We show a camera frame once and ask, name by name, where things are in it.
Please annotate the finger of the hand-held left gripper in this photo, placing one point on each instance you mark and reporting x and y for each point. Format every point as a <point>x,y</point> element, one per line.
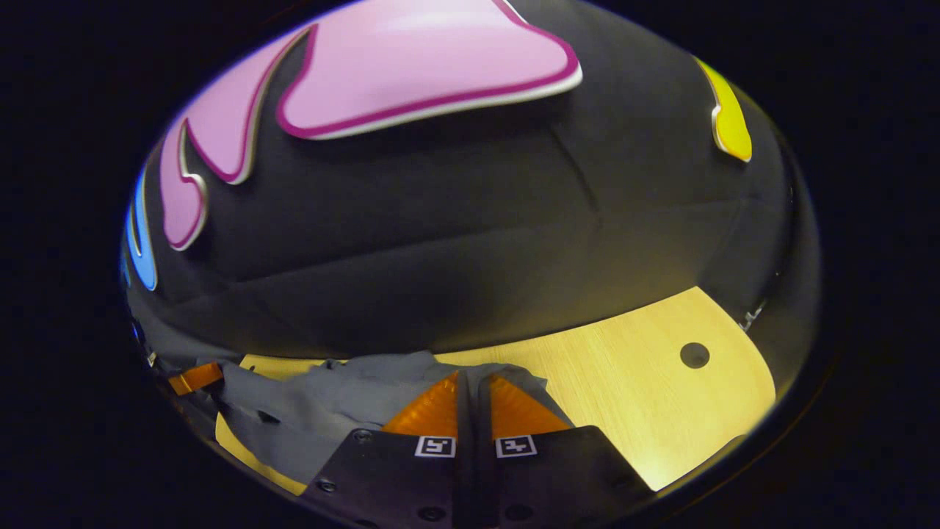
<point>194,378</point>

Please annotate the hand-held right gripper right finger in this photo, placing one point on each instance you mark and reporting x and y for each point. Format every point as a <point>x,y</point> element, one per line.
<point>551,485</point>

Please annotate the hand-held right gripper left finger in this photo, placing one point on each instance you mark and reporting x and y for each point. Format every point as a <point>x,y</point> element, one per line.
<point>411,485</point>

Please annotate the grey button shirt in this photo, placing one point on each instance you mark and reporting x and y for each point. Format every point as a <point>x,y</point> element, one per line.
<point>316,411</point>

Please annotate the black backdrop cloth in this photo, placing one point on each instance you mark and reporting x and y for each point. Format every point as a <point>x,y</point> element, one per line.
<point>455,242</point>

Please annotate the small metal cloth clip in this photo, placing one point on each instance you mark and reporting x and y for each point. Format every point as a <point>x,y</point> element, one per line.
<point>750,318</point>

